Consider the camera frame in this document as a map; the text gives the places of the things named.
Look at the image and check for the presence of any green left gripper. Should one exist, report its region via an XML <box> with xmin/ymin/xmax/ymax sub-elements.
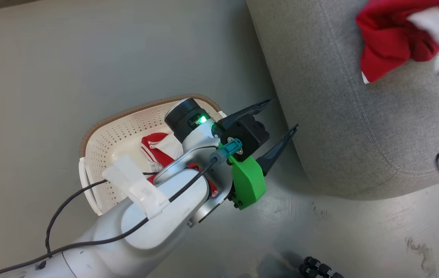
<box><xmin>217</xmin><ymin>98</ymin><xmax>300</xmax><ymax>211</ymax></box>

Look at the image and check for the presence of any red garment wide white stripe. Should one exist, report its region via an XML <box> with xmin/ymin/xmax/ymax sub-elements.
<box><xmin>355</xmin><ymin>0</ymin><xmax>439</xmax><ymax>85</ymax></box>

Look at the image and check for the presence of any red garment white panel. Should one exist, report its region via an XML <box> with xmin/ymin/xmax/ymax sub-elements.
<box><xmin>140</xmin><ymin>132</ymin><xmax>220</xmax><ymax>198</ymax></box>

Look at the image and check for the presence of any cream perforated laundry basket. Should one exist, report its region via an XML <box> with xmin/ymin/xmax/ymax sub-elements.
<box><xmin>78</xmin><ymin>94</ymin><xmax>228</xmax><ymax>217</ymax></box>

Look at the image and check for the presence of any grey fabric sofa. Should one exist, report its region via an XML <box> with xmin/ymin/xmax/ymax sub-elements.
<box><xmin>245</xmin><ymin>0</ymin><xmax>439</xmax><ymax>201</ymax></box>

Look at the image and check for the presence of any white tape strip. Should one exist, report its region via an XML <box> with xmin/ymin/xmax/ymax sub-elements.
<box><xmin>102</xmin><ymin>153</ymin><xmax>170</xmax><ymax>220</ymax></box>

